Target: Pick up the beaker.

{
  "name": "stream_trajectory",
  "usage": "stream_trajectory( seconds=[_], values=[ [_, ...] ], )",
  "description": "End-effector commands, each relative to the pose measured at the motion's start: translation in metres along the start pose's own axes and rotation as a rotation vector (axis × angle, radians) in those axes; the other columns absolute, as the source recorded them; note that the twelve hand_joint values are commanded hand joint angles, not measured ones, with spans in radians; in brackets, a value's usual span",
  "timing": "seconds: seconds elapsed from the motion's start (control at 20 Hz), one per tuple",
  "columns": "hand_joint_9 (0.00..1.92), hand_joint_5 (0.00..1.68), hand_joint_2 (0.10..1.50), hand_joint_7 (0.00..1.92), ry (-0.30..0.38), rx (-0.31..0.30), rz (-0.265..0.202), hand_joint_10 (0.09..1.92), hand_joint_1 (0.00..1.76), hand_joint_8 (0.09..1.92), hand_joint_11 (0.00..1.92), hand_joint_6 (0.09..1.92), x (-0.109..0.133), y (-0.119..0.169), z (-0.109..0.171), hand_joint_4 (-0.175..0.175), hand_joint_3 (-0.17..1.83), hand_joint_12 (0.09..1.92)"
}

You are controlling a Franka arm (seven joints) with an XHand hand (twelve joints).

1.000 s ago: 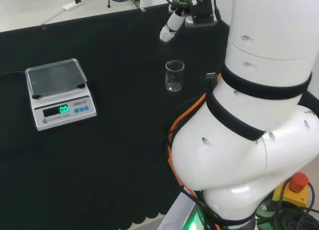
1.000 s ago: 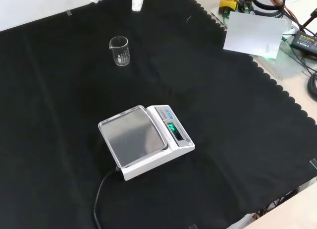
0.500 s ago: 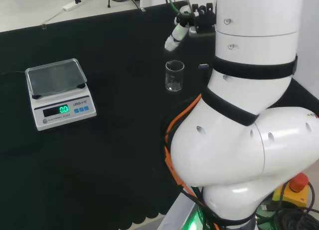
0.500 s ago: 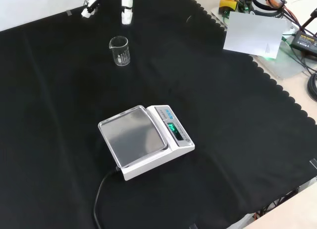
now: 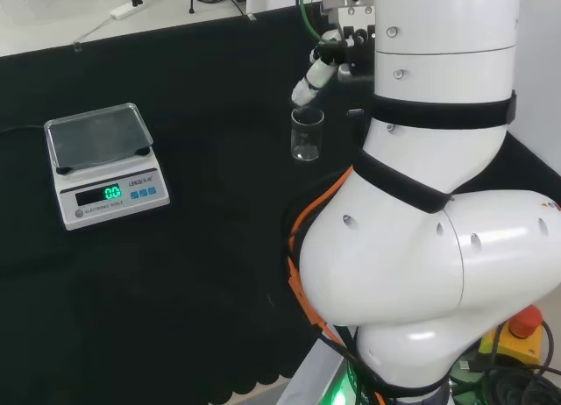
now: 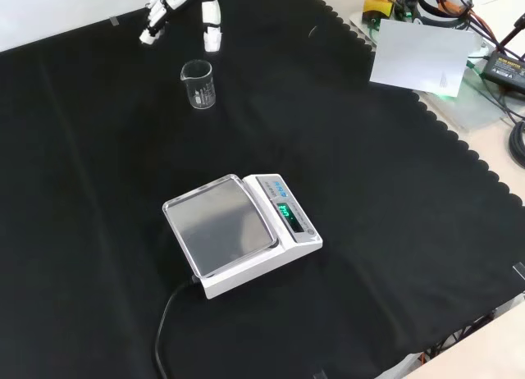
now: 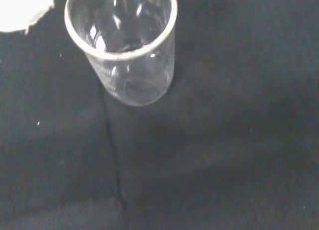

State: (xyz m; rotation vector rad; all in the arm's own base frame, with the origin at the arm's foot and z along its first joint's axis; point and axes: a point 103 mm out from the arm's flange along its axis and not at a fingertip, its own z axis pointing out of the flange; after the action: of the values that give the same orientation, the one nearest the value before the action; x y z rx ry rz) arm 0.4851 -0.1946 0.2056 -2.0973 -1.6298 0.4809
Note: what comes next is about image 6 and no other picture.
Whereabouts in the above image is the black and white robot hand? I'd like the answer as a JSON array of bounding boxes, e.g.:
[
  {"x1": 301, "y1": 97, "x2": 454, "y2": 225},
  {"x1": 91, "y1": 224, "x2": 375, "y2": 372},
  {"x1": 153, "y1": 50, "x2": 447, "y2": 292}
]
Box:
[{"x1": 138, "y1": 0, "x2": 247, "y2": 53}]

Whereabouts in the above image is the clear glass beaker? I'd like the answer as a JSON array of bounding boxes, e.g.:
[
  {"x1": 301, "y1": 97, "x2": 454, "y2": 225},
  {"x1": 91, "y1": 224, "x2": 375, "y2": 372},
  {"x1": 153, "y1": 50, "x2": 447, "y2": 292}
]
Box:
[{"x1": 180, "y1": 59, "x2": 217, "y2": 111}]

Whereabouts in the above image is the yellow stop button red cap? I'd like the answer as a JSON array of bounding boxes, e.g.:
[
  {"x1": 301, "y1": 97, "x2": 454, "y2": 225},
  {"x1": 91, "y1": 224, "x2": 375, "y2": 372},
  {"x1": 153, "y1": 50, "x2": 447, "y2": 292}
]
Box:
[{"x1": 360, "y1": 0, "x2": 398, "y2": 21}]

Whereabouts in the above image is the white electronic balance steel pan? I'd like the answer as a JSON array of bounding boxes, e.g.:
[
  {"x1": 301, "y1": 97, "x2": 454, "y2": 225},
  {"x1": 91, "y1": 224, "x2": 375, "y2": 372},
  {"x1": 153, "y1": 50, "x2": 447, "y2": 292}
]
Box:
[{"x1": 162, "y1": 173, "x2": 324, "y2": 301}]

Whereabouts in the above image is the white paper sheet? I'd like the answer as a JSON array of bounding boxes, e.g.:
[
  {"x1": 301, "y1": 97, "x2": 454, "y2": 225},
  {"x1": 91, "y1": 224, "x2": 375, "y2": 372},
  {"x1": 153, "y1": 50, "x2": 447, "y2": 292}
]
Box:
[{"x1": 368, "y1": 18, "x2": 487, "y2": 98}]

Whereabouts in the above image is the black bench cloth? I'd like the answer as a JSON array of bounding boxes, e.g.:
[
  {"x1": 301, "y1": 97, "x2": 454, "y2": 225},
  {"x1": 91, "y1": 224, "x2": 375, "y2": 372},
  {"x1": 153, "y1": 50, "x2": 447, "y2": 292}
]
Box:
[{"x1": 0, "y1": 0, "x2": 525, "y2": 379}]

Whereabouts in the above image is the black power adapter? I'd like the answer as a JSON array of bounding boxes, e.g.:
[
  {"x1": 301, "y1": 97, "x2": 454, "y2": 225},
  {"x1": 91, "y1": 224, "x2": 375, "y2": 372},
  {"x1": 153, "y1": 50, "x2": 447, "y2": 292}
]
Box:
[{"x1": 480, "y1": 53, "x2": 525, "y2": 94}]

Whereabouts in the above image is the black tripod leg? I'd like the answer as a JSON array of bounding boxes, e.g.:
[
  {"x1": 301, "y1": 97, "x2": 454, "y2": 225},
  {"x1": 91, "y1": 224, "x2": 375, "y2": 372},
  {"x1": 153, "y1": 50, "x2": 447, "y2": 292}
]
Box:
[{"x1": 498, "y1": 16, "x2": 525, "y2": 62}]

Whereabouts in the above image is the orange robot cable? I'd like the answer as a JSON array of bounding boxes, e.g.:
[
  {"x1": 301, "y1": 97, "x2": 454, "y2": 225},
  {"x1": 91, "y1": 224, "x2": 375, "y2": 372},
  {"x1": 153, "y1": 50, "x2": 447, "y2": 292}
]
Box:
[{"x1": 434, "y1": 0, "x2": 500, "y2": 50}]

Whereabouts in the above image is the grey base plate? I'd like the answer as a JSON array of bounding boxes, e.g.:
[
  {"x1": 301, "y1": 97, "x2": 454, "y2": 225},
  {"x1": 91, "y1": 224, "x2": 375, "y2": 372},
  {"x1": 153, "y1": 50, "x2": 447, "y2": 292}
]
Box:
[{"x1": 348, "y1": 7, "x2": 518, "y2": 132}]

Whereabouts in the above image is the thick black cable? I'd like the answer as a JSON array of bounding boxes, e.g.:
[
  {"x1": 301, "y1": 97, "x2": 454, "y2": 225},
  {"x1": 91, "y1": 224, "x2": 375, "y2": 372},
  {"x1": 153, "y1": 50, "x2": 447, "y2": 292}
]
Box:
[{"x1": 508, "y1": 120, "x2": 525, "y2": 169}]

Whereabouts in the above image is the black balance power cable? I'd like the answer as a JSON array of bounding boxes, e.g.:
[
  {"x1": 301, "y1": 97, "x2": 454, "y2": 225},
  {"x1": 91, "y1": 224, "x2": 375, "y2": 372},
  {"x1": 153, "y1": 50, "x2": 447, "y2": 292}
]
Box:
[{"x1": 154, "y1": 274, "x2": 202, "y2": 379}]

